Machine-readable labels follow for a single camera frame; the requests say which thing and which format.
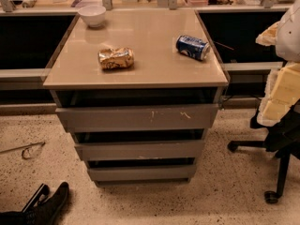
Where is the black shoe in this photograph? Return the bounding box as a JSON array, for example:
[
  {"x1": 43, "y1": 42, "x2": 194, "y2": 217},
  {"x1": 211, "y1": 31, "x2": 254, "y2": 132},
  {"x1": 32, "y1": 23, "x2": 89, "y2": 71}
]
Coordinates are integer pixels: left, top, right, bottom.
[{"x1": 31, "y1": 182, "x2": 69, "y2": 225}]

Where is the grey bottom drawer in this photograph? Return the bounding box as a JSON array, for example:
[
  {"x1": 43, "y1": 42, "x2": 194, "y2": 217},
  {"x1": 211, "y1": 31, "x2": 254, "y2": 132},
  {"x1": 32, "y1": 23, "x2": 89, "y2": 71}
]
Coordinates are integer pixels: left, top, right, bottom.
[{"x1": 87, "y1": 165, "x2": 196, "y2": 182}]

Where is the white bowl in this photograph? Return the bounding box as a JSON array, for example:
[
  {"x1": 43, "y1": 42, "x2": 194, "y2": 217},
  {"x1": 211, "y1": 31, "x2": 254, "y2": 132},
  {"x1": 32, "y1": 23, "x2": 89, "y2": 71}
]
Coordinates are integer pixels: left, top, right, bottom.
[{"x1": 78, "y1": 5, "x2": 106, "y2": 27}]

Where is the black robot base with wheels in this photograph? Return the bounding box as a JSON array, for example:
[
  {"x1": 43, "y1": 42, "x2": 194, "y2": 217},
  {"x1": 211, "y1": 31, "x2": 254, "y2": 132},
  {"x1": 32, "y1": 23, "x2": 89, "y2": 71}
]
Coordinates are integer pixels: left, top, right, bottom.
[{"x1": 227, "y1": 101, "x2": 300, "y2": 203}]

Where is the grey drawer cabinet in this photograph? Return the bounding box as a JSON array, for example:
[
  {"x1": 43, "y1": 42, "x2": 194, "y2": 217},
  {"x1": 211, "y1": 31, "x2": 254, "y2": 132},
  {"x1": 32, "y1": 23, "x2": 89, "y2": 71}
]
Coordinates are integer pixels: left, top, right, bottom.
[{"x1": 42, "y1": 8, "x2": 230, "y2": 188}]

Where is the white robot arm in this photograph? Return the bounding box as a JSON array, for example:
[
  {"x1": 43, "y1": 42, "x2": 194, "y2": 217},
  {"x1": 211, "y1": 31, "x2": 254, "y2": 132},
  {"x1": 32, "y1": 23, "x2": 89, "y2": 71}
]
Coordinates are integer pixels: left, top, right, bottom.
[{"x1": 256, "y1": 0, "x2": 300, "y2": 127}]

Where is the grey drawer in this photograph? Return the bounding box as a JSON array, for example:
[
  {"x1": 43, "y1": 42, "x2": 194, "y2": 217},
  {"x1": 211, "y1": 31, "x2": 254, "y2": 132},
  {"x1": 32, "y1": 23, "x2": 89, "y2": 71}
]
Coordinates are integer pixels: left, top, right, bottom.
[
  {"x1": 87, "y1": 165, "x2": 196, "y2": 182},
  {"x1": 56, "y1": 104, "x2": 218, "y2": 133},
  {"x1": 75, "y1": 140, "x2": 204, "y2": 161}
]

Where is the grey middle drawer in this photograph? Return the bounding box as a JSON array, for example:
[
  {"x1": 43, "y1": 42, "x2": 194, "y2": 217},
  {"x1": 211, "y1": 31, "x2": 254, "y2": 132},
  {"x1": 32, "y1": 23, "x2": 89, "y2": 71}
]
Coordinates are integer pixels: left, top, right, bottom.
[{"x1": 75, "y1": 140, "x2": 204, "y2": 161}]

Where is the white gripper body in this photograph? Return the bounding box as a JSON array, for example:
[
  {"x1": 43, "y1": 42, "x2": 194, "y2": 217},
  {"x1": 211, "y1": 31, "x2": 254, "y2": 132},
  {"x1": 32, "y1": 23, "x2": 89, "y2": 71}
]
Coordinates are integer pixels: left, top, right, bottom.
[{"x1": 257, "y1": 62, "x2": 300, "y2": 127}]

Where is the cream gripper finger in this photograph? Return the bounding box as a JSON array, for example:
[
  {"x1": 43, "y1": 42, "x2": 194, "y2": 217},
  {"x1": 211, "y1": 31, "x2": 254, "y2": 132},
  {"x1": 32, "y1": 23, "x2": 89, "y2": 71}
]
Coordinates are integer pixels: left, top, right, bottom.
[{"x1": 255, "y1": 22, "x2": 278, "y2": 46}]

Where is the grey top drawer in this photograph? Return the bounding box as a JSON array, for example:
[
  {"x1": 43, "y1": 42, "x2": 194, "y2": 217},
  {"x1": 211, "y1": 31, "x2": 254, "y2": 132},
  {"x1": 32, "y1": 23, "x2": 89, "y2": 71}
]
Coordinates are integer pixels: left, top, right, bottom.
[{"x1": 56, "y1": 104, "x2": 218, "y2": 133}]

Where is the black flat device on floor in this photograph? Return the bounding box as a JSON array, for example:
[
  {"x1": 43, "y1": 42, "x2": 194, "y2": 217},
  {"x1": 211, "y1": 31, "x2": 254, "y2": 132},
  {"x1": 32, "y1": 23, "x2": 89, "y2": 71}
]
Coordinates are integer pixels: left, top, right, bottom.
[{"x1": 22, "y1": 184, "x2": 50, "y2": 212}]

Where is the metal rod with cable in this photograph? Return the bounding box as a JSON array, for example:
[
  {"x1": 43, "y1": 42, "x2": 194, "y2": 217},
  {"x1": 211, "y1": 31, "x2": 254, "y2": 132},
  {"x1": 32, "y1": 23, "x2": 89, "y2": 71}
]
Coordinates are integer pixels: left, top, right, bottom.
[{"x1": 0, "y1": 142, "x2": 45, "y2": 159}]

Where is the crushed golden chip bag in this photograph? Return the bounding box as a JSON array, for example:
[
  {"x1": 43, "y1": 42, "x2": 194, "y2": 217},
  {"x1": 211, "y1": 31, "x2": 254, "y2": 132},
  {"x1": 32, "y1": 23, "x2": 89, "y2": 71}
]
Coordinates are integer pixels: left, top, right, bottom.
[{"x1": 97, "y1": 48, "x2": 134, "y2": 70}]

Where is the blue soda can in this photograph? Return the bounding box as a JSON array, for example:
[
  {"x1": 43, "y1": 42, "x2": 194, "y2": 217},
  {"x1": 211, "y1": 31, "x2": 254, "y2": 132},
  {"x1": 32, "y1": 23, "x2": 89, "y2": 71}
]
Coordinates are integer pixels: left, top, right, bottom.
[{"x1": 175, "y1": 35, "x2": 210, "y2": 61}]

